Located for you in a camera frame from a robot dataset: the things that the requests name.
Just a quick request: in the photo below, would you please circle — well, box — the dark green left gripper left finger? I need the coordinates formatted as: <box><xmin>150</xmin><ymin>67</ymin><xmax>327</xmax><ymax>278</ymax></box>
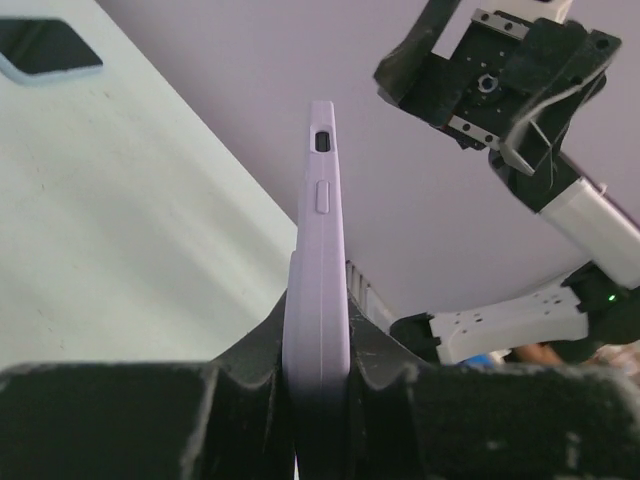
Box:
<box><xmin>1</xmin><ymin>302</ymin><xmax>294</xmax><ymax>479</ymax></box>

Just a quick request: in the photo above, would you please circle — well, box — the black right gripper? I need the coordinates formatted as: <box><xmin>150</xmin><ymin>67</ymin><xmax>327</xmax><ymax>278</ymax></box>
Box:
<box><xmin>374</xmin><ymin>1</ymin><xmax>622</xmax><ymax>210</ymax></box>

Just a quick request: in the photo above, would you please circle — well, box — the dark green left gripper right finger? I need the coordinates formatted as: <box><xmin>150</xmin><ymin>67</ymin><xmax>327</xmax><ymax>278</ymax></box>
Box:
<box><xmin>348</xmin><ymin>306</ymin><xmax>639</xmax><ymax>479</ymax></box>

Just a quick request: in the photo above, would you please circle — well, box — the lilac phone case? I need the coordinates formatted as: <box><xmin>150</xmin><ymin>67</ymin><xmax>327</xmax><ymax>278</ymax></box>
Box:
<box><xmin>282</xmin><ymin>100</ymin><xmax>351</xmax><ymax>479</ymax></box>

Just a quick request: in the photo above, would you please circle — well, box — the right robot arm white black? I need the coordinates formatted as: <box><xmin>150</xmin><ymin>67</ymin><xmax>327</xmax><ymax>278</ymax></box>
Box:
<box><xmin>374</xmin><ymin>0</ymin><xmax>639</xmax><ymax>364</ymax></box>

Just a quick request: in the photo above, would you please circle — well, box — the black phone in blue case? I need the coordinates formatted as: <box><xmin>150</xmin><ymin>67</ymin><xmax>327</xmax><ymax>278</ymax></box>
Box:
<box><xmin>1</xmin><ymin>16</ymin><xmax>104</xmax><ymax>86</ymax></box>

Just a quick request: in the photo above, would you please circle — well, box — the aluminium right side rail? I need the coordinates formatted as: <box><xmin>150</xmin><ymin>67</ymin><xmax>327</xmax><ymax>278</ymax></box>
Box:
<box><xmin>346</xmin><ymin>261</ymin><xmax>396</xmax><ymax>333</ymax></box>

